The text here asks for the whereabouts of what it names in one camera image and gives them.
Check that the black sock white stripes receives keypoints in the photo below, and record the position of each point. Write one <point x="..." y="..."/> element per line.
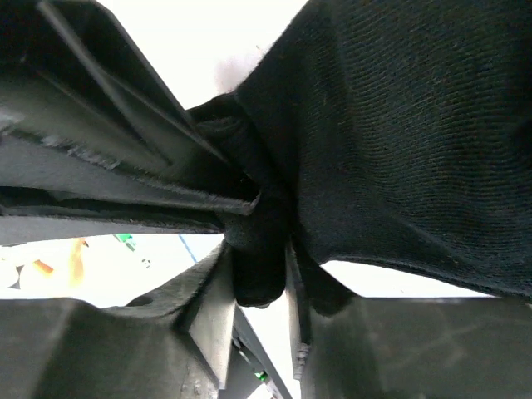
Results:
<point x="394" y="133"/>

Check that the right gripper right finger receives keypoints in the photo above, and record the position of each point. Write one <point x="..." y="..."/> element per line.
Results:
<point x="309" y="288"/>

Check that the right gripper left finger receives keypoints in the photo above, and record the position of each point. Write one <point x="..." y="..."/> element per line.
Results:
<point x="176" y="337"/>

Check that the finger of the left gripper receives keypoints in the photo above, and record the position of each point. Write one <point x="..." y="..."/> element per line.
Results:
<point x="93" y="141"/>

